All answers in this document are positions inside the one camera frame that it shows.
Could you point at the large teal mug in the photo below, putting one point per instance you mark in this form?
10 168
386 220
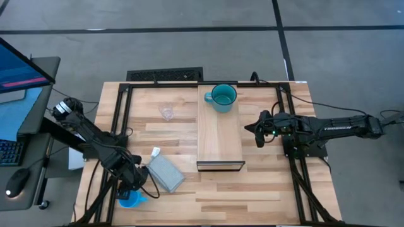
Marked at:
224 96

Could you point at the backlit black keyboard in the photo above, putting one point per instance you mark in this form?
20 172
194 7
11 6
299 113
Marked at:
11 153

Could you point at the grey mesh pouch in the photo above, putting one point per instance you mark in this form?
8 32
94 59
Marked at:
165 172

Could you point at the black metal table frame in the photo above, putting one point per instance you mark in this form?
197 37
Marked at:
176 85

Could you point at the wooden shelf board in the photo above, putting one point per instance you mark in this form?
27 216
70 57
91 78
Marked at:
219 135

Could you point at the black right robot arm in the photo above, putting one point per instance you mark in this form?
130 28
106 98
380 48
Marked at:
341 127

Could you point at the computer monitor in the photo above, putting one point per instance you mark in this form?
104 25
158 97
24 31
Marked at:
19 71

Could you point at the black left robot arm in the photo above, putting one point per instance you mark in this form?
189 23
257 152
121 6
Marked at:
94 135

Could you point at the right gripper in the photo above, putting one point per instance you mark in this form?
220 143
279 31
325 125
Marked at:
276 124

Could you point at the small blue mug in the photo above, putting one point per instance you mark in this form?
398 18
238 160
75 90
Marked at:
135 200

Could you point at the grey computer desk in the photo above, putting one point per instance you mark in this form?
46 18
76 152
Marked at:
38 119

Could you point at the white paper tag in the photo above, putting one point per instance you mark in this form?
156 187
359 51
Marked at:
155 152

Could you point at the black perforated panel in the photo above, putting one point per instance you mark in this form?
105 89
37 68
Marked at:
164 75

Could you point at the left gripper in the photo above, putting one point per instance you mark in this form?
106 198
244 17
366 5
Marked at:
132 173

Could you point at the black computer mouse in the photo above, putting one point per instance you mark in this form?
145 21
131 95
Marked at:
17 182

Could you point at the white box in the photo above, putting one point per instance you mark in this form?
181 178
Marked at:
75 159

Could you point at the clear plastic cup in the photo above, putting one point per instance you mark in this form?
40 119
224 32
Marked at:
166 112

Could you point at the black caster wheel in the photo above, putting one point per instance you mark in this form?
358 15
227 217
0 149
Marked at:
44 205

